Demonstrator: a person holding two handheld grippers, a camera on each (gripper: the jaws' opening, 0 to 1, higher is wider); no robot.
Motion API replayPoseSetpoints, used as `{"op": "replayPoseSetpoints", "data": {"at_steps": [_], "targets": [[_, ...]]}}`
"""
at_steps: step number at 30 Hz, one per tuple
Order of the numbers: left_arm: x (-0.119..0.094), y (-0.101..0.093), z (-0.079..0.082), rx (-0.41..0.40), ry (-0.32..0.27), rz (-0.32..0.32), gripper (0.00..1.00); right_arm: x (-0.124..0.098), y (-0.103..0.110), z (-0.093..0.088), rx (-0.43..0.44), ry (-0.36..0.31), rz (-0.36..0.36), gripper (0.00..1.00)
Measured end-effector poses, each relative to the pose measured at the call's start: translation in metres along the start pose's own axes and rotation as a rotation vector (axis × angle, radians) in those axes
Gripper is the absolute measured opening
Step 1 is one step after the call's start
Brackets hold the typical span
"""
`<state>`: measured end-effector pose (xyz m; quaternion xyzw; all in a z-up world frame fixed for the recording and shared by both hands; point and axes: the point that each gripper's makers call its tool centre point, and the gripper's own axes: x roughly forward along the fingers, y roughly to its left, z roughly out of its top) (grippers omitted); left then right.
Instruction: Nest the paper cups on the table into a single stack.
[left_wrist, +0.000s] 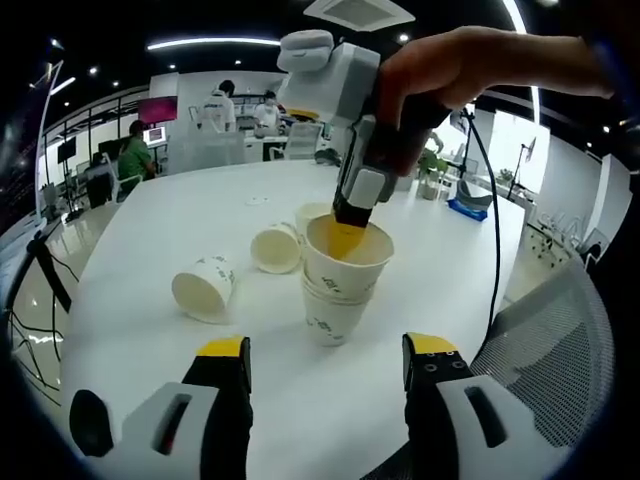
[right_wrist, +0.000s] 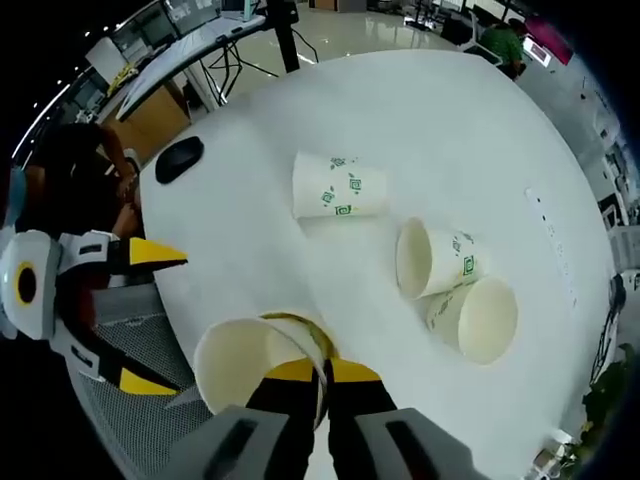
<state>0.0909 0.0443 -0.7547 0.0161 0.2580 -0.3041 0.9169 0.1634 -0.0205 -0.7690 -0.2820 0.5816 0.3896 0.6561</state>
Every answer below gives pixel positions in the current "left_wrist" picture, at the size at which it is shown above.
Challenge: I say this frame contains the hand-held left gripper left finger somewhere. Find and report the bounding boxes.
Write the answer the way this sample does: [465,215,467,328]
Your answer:
[122,335,254,480]

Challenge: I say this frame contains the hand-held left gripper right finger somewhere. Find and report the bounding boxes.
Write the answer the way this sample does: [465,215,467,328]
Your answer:
[402,332,549,480]

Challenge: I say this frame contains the white paper cup green print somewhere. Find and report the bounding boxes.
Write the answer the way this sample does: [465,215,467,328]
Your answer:
[171,254,240,326]
[249,222,306,275]
[303,215,396,304]
[294,202,334,241]

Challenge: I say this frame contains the group of white paper cups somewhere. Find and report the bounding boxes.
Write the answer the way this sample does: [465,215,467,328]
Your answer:
[299,272,374,349]

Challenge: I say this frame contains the person's right hand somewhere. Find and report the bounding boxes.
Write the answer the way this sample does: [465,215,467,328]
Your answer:
[374,25,495,177]

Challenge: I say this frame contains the white plant pot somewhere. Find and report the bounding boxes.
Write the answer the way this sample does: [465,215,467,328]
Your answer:
[417,172,447,201]

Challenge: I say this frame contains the white chair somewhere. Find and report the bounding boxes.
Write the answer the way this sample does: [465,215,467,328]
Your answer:
[283,122,322,162]

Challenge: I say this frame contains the green potted plant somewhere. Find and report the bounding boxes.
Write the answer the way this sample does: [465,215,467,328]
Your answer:
[418,148,451,184]

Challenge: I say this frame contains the ceiling air vent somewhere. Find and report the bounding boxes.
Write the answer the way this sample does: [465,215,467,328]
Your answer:
[304,0,417,29]

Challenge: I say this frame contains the blue tray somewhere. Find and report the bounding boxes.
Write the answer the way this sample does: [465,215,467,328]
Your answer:
[447,198,489,222]

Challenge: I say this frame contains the black oval object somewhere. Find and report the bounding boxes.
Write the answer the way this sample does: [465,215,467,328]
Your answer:
[68,389,114,459]

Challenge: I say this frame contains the white table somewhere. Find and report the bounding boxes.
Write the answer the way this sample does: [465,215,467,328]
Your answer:
[59,158,529,480]

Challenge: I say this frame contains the grey mesh office chair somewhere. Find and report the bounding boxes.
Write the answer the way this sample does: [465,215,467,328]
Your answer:
[472,259,617,451]

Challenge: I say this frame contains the long ceiling light strip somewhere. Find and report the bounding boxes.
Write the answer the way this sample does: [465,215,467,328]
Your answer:
[146,36,282,52]

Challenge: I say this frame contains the white partition counter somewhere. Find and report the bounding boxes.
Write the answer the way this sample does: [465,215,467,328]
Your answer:
[169,132,247,174]

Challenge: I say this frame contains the black stand leg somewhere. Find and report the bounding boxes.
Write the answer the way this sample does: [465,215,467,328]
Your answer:
[27,239,74,311]

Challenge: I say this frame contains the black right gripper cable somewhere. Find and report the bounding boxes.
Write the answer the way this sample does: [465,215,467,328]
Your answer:
[463,104,502,341]

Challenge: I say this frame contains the pink wall screen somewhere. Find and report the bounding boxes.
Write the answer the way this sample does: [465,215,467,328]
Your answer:
[138,97,179,124]

